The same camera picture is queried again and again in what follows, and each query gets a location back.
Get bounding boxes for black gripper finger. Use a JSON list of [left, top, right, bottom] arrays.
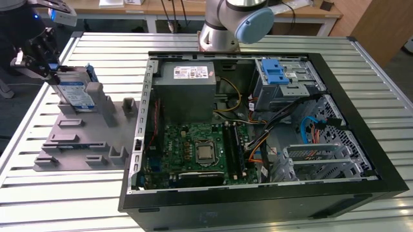
[[44, 28, 61, 84], [21, 36, 51, 79]]

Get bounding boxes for hard disk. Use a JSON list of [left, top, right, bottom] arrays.
[[48, 63, 99, 112]]

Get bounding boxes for metal disk bay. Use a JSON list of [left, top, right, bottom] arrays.
[[273, 142, 377, 183]]

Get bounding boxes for black office chair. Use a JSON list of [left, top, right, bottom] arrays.
[[0, 48, 23, 76]]

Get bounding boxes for grey metal stand foot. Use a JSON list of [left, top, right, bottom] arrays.
[[0, 72, 16, 99]]

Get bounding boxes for wooden desk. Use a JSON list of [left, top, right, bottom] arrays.
[[73, 0, 343, 37]]

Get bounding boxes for white box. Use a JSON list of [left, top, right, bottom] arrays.
[[98, 0, 126, 9]]

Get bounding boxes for grey parts rack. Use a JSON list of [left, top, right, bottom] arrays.
[[33, 82, 143, 173]]

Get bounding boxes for grey power supply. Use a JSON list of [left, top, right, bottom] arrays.
[[151, 60, 218, 124]]

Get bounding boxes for green motherboard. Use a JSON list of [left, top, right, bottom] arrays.
[[143, 122, 259, 189]]

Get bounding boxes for silver CPU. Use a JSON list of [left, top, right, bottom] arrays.
[[195, 145, 214, 160]]

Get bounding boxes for CPU socket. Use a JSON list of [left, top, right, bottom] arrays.
[[192, 139, 221, 167]]

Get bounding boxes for black RAM slot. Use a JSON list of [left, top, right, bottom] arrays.
[[222, 122, 239, 179]]

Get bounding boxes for blue drive latch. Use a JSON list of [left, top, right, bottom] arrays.
[[262, 58, 291, 85]]

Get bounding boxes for black graphics card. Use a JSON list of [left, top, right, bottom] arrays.
[[174, 170, 226, 188]]

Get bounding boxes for RAM stick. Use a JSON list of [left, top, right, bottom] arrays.
[[233, 123, 249, 178]]

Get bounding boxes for metal optical drive cage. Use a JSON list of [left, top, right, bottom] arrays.
[[253, 58, 326, 112]]

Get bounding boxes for black PC case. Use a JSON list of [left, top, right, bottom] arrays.
[[118, 50, 410, 232]]

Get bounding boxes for wooden cabinet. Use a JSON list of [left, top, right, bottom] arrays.
[[329, 0, 413, 68]]

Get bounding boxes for black camera bracket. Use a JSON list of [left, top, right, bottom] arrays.
[[27, 0, 76, 15]]

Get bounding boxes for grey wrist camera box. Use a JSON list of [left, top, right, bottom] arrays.
[[48, 8, 78, 27]]

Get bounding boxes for yellow wires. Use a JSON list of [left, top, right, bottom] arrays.
[[214, 77, 243, 113]]

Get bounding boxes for black cable bundle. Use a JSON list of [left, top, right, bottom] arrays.
[[247, 94, 323, 150]]

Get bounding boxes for black desk cable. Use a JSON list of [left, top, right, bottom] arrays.
[[286, 3, 297, 24]]

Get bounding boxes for blue wire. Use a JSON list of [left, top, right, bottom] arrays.
[[299, 116, 323, 145]]

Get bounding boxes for black wire connector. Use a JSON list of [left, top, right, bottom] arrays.
[[325, 118, 347, 130]]

